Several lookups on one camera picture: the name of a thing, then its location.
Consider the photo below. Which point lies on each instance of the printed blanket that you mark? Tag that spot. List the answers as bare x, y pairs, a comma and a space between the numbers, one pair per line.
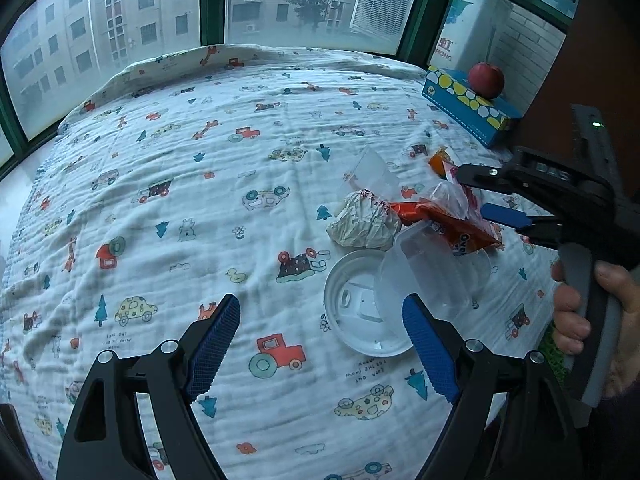
200, 210

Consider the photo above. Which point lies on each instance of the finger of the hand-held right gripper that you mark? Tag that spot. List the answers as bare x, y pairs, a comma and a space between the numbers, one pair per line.
505, 214
480, 177

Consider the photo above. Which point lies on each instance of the white printed carton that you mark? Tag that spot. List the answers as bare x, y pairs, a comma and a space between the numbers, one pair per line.
470, 30

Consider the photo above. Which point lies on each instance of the blue dotted tissue box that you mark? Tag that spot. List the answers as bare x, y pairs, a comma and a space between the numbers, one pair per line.
460, 105

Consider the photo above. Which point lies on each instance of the green perforated plastic basket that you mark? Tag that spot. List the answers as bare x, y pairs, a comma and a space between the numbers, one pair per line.
559, 362

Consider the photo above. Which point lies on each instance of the clear plastic container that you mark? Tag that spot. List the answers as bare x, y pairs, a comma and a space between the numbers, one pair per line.
435, 280

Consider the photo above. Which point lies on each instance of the person's right hand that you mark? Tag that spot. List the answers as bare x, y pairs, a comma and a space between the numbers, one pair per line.
622, 325

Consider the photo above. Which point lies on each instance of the white paper ball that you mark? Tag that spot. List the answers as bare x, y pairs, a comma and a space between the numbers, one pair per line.
360, 225

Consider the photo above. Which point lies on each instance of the small orange snack packet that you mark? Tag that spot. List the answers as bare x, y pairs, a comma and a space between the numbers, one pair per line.
439, 162

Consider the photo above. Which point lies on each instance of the clear plastic cup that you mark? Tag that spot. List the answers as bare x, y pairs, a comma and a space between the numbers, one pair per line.
372, 170

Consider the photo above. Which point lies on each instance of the white plastic lid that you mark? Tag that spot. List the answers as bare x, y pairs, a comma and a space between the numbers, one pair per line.
360, 310

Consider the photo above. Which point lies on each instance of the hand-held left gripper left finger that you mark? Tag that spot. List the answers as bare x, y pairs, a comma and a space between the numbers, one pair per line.
215, 345

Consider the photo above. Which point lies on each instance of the red apple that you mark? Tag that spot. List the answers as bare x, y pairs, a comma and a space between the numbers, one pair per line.
486, 80

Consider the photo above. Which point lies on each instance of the apartment building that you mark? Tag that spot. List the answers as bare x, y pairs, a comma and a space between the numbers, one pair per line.
125, 10

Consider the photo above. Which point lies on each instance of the green window frame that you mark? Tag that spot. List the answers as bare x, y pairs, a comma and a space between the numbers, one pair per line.
212, 0

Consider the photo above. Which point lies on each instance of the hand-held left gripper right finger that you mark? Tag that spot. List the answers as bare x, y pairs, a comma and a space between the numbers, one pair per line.
427, 350

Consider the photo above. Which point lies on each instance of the orange snack wrapper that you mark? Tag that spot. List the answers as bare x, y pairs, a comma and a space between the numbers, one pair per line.
460, 232

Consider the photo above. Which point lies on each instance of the clear plastic bag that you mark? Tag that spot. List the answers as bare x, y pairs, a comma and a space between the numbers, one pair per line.
445, 200

